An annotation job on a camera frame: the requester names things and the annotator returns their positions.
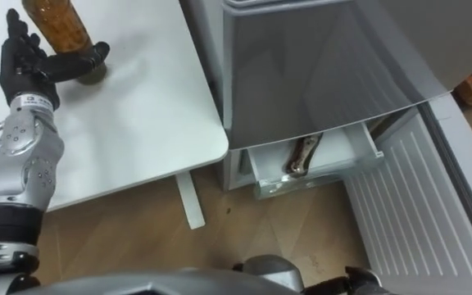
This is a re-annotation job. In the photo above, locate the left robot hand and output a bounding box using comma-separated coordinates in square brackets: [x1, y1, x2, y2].
[0, 7, 111, 111]

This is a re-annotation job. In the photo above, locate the amber plastic bottle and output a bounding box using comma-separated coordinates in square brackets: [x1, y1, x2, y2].
[21, 0, 108, 86]

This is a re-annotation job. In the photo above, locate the white desk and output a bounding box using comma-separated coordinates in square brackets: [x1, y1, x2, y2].
[0, 0, 230, 231]

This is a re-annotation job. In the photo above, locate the robot body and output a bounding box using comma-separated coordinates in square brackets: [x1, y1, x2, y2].
[8, 267, 305, 295]

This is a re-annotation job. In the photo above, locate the brown silver packet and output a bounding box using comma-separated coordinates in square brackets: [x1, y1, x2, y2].
[284, 132, 325, 179]

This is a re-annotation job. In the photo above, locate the grey fridge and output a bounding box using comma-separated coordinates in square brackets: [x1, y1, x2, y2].
[178, 0, 472, 202]

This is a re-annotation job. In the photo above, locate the open clear fridge drawer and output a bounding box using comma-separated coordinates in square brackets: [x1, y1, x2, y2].
[245, 121, 385, 201]

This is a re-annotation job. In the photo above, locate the open fridge door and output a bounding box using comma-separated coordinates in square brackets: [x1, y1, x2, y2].
[343, 93, 472, 295]

